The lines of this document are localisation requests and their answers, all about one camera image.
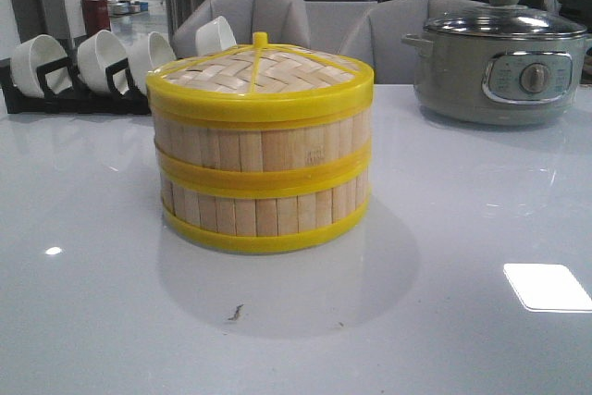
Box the yellow woven bamboo steamer lid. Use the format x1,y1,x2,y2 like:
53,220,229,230
146,32,374,130

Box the bamboo steamer basket yellow rims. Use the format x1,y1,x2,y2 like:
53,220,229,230
161,169,370,253

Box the right grey upholstered chair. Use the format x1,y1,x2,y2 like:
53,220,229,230
339,0,479,84

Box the grey upholstered chair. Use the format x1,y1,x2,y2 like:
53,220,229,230
171,0,311,58
339,0,479,84

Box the white bowl far right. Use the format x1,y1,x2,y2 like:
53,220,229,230
195,16,237,56

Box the white bowl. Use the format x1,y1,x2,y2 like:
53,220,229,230
128,31,177,95
77,30,127,94
195,16,237,56
10,34,68,98

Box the left grey upholstered chair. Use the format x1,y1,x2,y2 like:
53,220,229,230
171,0,311,58

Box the green electric cooking pot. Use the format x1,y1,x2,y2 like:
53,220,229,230
401,31,591,126

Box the black dish rack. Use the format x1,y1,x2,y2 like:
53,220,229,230
1,56,150,115

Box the red box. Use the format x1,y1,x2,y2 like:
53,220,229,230
80,0,111,38

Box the glass pot lid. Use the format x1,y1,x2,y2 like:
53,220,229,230
424,0,586,40

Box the white bowl far left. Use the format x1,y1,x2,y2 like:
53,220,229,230
10,34,68,98

